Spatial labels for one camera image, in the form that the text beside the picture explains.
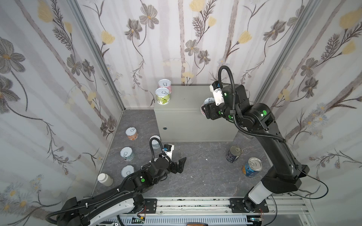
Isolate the black label can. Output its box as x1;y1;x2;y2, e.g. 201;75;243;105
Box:
226;146;242;163

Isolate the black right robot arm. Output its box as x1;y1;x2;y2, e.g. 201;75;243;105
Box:
202;66;310;213

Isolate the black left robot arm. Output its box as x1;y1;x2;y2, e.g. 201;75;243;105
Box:
45;144;187;226

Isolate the grey metal cabinet counter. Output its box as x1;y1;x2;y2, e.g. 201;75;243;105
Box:
154;86;238;143

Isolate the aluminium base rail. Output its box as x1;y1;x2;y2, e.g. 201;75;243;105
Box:
74;196;314;226

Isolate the blue corn label can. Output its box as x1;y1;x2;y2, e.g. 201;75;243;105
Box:
242;157;263;178

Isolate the teal label can left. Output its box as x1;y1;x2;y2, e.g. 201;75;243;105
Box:
120;147;134;162

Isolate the teal label can near cabinet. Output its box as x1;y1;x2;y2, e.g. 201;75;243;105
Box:
150;135;161;150

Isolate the pink label can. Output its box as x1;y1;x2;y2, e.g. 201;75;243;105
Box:
200;97;215;116
157;79;172;94

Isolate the green label can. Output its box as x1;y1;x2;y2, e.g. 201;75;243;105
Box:
155;87;170;105

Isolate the white plastic bottle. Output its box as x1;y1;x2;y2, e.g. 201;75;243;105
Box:
97;173;114;187

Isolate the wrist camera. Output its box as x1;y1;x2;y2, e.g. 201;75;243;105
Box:
164;144;174;160
209;81;224;106

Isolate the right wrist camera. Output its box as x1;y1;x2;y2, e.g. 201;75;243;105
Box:
209;81;224;106

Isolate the teal label can front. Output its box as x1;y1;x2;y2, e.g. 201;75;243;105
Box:
121;165;134;178

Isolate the orange label can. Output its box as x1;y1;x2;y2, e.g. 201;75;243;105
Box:
125;127;138;140

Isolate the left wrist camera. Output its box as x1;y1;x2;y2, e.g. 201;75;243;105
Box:
164;144;174;160

